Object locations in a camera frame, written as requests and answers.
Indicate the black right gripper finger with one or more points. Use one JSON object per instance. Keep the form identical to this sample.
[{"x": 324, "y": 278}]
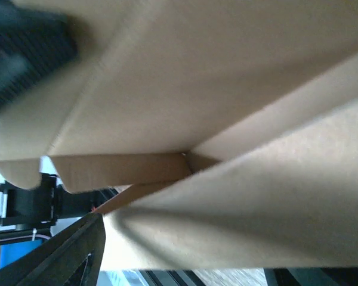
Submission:
[{"x": 72, "y": 257}]

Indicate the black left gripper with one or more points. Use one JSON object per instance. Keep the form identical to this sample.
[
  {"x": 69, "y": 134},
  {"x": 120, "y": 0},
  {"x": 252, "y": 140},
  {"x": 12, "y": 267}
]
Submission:
[{"x": 33, "y": 45}]

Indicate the brown cardboard box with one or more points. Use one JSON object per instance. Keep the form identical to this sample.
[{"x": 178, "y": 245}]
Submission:
[{"x": 231, "y": 125}]

